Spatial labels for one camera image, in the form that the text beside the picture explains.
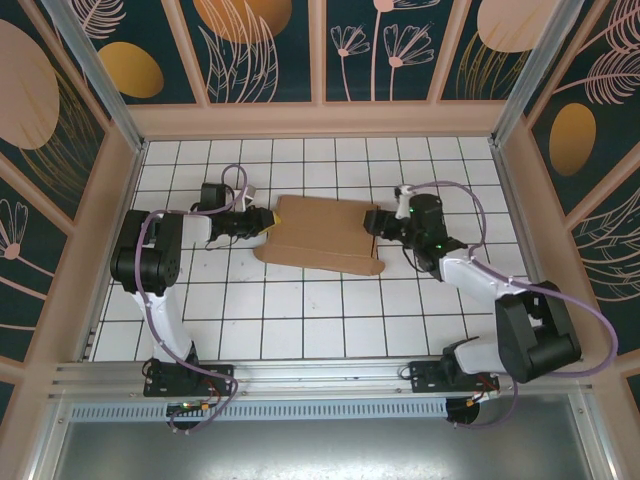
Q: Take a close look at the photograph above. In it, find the small circuit board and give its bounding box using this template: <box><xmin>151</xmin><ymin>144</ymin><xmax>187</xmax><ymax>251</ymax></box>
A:
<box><xmin>167</xmin><ymin>399</ymin><xmax>211</xmax><ymax>417</ymax></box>

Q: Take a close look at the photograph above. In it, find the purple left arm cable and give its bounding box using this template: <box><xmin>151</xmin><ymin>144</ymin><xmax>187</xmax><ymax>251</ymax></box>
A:
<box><xmin>134</xmin><ymin>164</ymin><xmax>251</xmax><ymax>436</ymax></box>

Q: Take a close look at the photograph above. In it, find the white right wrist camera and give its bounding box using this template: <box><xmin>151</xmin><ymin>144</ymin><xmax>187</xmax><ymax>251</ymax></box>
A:
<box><xmin>393</xmin><ymin>184</ymin><xmax>414</xmax><ymax>220</ymax></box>

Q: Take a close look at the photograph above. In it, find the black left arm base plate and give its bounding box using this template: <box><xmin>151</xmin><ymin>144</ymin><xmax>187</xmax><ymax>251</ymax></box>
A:
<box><xmin>143</xmin><ymin>363</ymin><xmax>236</xmax><ymax>399</ymax></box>

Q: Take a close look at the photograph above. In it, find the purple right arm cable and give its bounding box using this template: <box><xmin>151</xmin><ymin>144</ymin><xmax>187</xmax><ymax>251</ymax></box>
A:
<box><xmin>404</xmin><ymin>180</ymin><xmax>620</xmax><ymax>431</ymax></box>

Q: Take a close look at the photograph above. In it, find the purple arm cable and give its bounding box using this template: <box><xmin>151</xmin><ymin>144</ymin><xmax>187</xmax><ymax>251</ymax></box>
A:
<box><xmin>404</xmin><ymin>180</ymin><xmax>620</xmax><ymax>431</ymax></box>
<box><xmin>134</xmin><ymin>164</ymin><xmax>251</xmax><ymax>436</ymax></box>

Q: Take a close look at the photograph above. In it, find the grey metal sheet panel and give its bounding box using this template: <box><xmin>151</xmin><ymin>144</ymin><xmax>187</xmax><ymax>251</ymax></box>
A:
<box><xmin>49</xmin><ymin>394</ymin><xmax>616</xmax><ymax>480</ymax></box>

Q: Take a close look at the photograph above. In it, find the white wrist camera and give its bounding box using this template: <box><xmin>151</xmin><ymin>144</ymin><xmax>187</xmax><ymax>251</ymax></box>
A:
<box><xmin>234</xmin><ymin>183</ymin><xmax>260</xmax><ymax>209</ymax></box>
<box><xmin>393</xmin><ymin>184</ymin><xmax>414</xmax><ymax>220</ymax></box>

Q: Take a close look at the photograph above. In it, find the aluminium frame post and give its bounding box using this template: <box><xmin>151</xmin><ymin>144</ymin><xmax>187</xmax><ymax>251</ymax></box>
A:
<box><xmin>42</xmin><ymin>0</ymin><xmax>146</xmax><ymax>154</ymax></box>
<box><xmin>489</xmin><ymin>0</ymin><xmax>584</xmax><ymax>149</ymax></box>

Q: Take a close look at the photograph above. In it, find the brown cardboard paper box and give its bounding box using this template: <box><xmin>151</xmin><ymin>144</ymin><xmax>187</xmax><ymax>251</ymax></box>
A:
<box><xmin>253</xmin><ymin>194</ymin><xmax>386</xmax><ymax>278</ymax></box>

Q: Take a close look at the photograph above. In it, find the slotted grey cable duct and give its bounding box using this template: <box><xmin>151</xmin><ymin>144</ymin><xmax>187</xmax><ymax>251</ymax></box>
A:
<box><xmin>69</xmin><ymin>399</ymin><xmax>449</xmax><ymax>421</ymax></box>

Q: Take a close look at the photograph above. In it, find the aluminium mounting rail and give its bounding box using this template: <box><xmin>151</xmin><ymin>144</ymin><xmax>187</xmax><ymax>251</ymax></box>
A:
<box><xmin>47</xmin><ymin>354</ymin><xmax>596</xmax><ymax>401</ymax></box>

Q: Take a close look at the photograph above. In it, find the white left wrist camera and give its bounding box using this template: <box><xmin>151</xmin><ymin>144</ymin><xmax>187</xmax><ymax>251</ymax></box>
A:
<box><xmin>234</xmin><ymin>183</ymin><xmax>260</xmax><ymax>209</ymax></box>

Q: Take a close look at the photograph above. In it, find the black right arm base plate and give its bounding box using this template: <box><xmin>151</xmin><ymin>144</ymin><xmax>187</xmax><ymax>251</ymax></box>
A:
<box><xmin>408</xmin><ymin>360</ymin><xmax>501</xmax><ymax>396</ymax></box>

